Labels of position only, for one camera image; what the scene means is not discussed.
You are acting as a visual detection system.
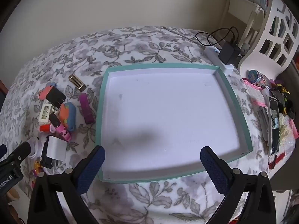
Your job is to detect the beige round object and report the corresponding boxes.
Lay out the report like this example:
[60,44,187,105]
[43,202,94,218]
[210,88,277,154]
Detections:
[7,188,19,201]

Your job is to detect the black charger plug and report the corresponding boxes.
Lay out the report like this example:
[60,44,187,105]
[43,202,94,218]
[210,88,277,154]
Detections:
[45,89,66,109]

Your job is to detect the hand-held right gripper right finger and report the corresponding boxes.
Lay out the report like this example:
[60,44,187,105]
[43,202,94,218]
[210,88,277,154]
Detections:
[200,146,276,224]

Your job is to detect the red glue bottle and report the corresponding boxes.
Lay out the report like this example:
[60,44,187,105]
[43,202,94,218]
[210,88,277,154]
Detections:
[39,123,55,133]

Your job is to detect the white wooden rack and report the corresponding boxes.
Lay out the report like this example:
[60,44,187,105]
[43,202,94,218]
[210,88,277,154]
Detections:
[221,0,267,49]

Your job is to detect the white-faced black box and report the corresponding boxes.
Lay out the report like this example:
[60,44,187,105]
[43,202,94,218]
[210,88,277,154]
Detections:
[41,135,68,168]

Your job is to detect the red comb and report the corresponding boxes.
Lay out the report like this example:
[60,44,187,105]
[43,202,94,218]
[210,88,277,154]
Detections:
[269,152,286,171]

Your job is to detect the black gold trinket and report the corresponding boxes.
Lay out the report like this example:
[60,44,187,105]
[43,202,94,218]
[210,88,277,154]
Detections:
[272,84,296,117]

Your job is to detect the small pink item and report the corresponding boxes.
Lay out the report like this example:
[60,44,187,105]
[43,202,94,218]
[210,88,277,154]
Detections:
[289,119,299,138]

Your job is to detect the white power strip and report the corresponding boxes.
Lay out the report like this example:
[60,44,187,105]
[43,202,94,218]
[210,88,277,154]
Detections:
[204,47,234,74]

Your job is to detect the pink blue rectangular case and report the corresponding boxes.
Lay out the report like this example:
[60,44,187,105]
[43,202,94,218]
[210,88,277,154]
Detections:
[38,82,58,101]

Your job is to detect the teal white shallow tray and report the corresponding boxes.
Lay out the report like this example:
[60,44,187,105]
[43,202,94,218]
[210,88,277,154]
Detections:
[95,63,253,184]

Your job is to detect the pink plastic toy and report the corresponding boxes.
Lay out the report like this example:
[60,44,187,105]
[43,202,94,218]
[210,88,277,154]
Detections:
[50,126,72,141]

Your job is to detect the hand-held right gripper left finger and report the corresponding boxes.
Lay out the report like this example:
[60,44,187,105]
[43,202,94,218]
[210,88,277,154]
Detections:
[27,145,105,224]

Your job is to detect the black cable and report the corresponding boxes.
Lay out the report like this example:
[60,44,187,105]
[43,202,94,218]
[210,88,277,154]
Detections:
[195,27,239,48]

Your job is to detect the pink white knitted pouch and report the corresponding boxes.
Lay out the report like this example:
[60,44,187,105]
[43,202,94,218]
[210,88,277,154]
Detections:
[243,78,267,108]

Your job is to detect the smartphone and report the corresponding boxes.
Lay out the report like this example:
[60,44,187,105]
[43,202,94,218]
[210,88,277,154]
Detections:
[267,96,281,156]

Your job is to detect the cream hair claw clip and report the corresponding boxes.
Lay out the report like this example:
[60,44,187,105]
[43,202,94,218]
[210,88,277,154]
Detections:
[38,103,59,123]

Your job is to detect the small black cylinder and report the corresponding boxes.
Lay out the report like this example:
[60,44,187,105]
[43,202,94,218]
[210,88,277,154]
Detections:
[48,113,61,127]

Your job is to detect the grey slim case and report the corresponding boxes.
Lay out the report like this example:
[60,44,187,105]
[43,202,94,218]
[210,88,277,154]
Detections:
[258,107,271,141]

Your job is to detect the floral grey white blanket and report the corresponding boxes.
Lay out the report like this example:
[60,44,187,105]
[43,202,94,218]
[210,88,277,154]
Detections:
[0,26,276,224]

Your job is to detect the gold patterned lighter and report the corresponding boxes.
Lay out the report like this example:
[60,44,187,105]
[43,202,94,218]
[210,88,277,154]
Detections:
[68,74,86,92]

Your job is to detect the white plastic lattice basket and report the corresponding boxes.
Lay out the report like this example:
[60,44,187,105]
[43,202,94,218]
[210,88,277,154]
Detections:
[238,0,299,84]

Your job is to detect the iridescent wristwatch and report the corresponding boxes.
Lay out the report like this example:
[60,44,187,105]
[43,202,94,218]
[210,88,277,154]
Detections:
[248,69,267,84]

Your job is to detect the orange blue rectangular case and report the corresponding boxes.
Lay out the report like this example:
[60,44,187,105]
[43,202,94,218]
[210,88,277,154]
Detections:
[58,101,77,132]

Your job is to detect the purple translucent lighter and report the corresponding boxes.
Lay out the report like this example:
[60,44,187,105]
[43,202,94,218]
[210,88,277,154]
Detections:
[79,93,95,125]

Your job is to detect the black power adapter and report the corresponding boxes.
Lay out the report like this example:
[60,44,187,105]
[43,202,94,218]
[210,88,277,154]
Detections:
[219,41,241,64]

